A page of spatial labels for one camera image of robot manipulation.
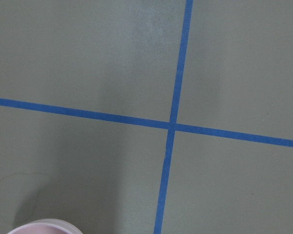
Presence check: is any brown paper table cover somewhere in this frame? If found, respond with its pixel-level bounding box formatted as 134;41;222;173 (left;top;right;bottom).
0;0;293;234

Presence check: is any pink bowl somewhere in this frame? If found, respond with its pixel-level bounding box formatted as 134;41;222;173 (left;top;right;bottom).
8;219;83;234

